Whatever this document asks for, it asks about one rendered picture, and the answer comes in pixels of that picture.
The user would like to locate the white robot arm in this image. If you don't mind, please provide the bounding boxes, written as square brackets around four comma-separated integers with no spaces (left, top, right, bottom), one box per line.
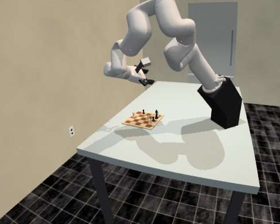
[103,0,225,93]

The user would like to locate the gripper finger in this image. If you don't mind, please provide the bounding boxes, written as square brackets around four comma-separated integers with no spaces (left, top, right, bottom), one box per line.
[141,68,149,74]
[139,79,154,86]

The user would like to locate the chessboard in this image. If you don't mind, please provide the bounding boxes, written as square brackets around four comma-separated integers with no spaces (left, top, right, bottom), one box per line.
[122,111,164,130]

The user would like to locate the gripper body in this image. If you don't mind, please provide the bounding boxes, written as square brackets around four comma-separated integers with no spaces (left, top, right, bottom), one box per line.
[127,66,146,84]

